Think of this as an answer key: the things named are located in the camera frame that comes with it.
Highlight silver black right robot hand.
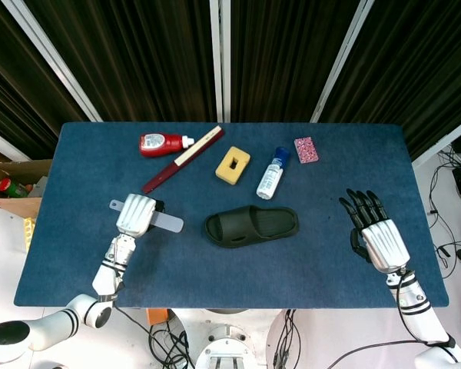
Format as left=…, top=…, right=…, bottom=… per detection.
left=338, top=188, right=411, bottom=274

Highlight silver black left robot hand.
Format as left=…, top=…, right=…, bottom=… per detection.
left=115, top=193, right=167, bottom=238

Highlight grey tool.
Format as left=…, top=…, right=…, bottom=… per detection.
left=108, top=198, right=184, bottom=234

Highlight black rubber slipper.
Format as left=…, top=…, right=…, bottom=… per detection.
left=204, top=204, right=300, bottom=249

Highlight dark red folded fan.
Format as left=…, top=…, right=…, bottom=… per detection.
left=141, top=125, right=226, bottom=194

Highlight red detergent bottle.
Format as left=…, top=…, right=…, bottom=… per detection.
left=138, top=131, right=195, bottom=158

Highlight yellow sponge with hole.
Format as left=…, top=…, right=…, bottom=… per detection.
left=214, top=145, right=251, bottom=186

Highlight orange box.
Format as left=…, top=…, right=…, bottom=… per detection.
left=145, top=307, right=170, bottom=327

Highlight yellow perforated plastic piece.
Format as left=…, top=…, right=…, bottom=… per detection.
left=22, top=217, right=37, bottom=253

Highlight blue table cloth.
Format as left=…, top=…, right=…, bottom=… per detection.
left=13, top=121, right=450, bottom=309

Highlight brown cardboard box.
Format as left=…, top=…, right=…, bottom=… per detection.
left=0, top=159, right=53, bottom=220

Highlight green can red lid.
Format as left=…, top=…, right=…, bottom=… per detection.
left=0, top=177, right=30, bottom=199

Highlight white spray bottle blue cap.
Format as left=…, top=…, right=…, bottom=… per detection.
left=256, top=146, right=291, bottom=201

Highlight dark pleated curtain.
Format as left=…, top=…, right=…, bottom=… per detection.
left=320, top=0, right=461, bottom=161
left=0, top=0, right=89, bottom=161
left=230, top=0, right=364, bottom=123
left=22, top=0, right=218, bottom=123

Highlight white robot torso base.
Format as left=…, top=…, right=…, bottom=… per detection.
left=172, top=307, right=289, bottom=369

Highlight black floor cables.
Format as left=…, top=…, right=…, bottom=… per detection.
left=426, top=149, right=461, bottom=280

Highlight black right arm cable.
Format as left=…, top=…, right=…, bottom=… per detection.
left=326, top=268, right=456, bottom=369

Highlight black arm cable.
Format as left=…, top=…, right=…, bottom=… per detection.
left=111, top=282, right=157, bottom=341
left=326, top=268, right=456, bottom=369

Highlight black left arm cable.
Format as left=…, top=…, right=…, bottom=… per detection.
left=111, top=282, right=157, bottom=341

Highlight white partition post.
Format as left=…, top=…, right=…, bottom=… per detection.
left=209, top=0, right=231, bottom=123
left=0, top=125, right=32, bottom=162
left=410, top=113, right=461, bottom=170
left=2, top=0, right=103, bottom=123
left=310, top=0, right=374, bottom=123

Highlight black cable bundle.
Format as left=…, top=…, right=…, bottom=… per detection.
left=272, top=309, right=304, bottom=369

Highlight black cable tangle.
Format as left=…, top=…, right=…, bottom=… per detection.
left=148, top=322, right=197, bottom=369

